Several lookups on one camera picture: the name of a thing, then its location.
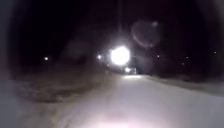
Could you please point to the bright street lamp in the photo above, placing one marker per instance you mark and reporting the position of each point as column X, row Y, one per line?
column 120, row 55

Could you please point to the distant street lamp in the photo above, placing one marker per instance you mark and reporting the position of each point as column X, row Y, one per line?
column 99, row 57

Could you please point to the pale paved path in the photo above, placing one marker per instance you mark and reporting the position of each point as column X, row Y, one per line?
column 140, row 103

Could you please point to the dark verge strip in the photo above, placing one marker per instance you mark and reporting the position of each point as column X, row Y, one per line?
column 186, row 83

